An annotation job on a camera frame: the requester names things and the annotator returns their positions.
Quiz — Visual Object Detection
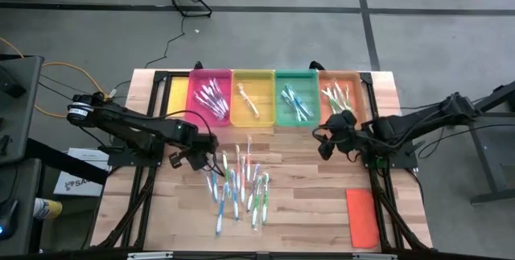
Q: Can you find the black floor cable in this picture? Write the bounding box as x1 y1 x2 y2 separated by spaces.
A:
38 73 134 106
417 122 515 160

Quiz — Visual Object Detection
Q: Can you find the yellow plastic bin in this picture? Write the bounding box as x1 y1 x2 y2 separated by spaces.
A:
229 68 277 129

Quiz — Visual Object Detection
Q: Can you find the pink plastic bin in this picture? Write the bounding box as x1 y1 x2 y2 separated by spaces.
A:
184 68 233 128

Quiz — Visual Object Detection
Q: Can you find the black desk frame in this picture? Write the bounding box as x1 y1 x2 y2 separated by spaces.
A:
443 80 515 205

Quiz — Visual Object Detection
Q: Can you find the black computer mouse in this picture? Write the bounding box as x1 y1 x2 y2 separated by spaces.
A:
0 198 19 241

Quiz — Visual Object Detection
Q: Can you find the dark grey desk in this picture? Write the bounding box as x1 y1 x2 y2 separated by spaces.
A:
0 158 43 258
0 54 45 167

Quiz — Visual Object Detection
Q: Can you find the teal plastic bin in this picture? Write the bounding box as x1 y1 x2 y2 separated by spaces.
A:
274 68 322 128

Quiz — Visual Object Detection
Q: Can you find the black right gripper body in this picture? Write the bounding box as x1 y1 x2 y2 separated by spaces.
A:
319 109 364 161

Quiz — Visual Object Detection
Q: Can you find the orange toothbrush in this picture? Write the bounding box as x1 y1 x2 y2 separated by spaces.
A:
234 143 243 191
237 82 261 118
239 155 248 204
245 135 254 183

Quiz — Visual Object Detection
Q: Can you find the white cardboard box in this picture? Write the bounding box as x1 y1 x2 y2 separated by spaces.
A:
53 148 113 198

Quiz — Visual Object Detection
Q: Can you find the silver bracket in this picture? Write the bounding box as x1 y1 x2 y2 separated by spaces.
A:
352 253 398 260
126 251 175 260

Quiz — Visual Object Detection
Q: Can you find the white and yellow can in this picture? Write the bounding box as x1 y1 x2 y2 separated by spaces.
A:
32 197 64 221

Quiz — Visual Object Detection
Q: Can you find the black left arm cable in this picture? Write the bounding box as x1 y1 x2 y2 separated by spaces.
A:
160 109 225 177

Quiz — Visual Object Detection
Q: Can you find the black aluminium rig frame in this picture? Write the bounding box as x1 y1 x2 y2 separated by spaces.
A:
91 69 190 250
359 70 432 251

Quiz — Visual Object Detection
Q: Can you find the yellow cable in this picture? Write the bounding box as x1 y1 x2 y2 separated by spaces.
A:
0 36 112 119

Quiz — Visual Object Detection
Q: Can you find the yellow flat lid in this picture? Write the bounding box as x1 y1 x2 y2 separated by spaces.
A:
166 76 190 118

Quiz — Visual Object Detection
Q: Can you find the purple toothbrush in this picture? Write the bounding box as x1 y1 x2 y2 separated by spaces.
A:
199 87 223 118
193 92 220 120
246 163 262 213
212 76 231 106
208 78 229 113
212 97 227 122
203 84 226 116

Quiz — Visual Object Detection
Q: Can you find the black fan cable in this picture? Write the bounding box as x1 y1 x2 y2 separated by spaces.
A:
143 14 187 70

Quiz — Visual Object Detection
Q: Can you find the orange plastic bin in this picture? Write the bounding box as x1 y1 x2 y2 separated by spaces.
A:
317 69 368 129

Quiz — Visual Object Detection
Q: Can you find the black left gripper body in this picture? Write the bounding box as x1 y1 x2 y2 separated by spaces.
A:
167 130 221 171

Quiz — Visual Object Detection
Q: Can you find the orange flat lid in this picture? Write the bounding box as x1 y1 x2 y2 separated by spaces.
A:
344 188 381 250

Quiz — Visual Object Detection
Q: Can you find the black rig frame bar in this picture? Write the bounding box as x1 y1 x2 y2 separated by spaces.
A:
0 246 515 260

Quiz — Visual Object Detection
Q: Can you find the black diagonal desk leg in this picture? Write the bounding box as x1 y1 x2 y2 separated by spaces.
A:
24 138 110 187

